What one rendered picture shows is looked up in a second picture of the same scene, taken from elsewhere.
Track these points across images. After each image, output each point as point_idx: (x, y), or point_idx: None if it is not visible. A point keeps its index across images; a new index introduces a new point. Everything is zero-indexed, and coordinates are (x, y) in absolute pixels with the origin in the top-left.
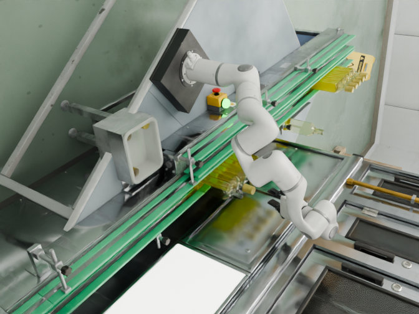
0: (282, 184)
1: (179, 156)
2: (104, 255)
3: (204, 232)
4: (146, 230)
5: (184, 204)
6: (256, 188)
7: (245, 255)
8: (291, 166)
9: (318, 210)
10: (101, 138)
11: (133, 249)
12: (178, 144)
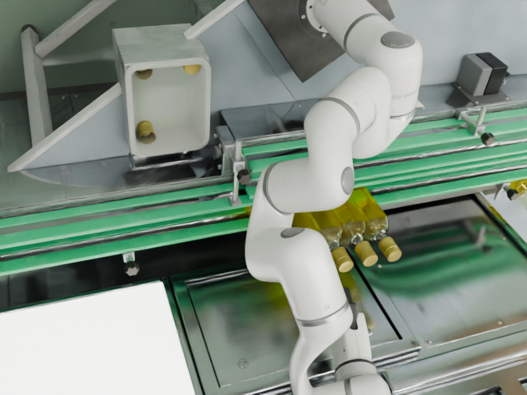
0: (290, 303)
1: (230, 147)
2: (4, 238)
3: (214, 289)
4: (120, 233)
5: (210, 227)
6: (361, 267)
7: (232, 368)
8: (324, 280)
9: (349, 391)
10: (116, 56)
11: (72, 252)
12: (251, 126)
